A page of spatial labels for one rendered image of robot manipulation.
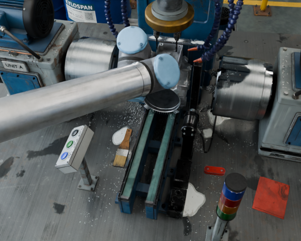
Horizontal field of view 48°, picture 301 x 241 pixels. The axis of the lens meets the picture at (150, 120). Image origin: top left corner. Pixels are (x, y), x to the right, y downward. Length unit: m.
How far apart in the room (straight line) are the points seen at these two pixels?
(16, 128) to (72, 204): 0.75
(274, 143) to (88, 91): 0.92
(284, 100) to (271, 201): 0.40
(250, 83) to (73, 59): 0.70
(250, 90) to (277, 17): 2.54
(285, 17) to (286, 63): 2.45
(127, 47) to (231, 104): 0.50
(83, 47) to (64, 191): 0.59
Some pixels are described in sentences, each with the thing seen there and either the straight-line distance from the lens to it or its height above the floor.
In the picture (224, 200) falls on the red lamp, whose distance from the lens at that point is 1.01.
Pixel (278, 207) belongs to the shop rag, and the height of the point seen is 0.81.
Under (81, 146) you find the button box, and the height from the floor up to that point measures 1.06.
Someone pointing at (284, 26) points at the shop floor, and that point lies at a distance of 3.72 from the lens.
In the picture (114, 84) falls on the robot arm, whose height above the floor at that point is 1.48.
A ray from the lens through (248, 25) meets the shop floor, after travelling 3.63.
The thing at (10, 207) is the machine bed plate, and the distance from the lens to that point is 1.48.
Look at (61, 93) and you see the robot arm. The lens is 0.74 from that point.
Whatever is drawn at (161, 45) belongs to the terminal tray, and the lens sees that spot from 1.44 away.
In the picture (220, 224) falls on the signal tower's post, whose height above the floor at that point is 0.96.
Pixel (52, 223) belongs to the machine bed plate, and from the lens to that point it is 1.40.
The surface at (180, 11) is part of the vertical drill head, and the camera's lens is 1.25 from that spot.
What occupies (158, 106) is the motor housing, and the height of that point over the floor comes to 0.94.
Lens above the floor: 2.04
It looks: 51 degrees down
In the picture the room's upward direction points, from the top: 2 degrees counter-clockwise
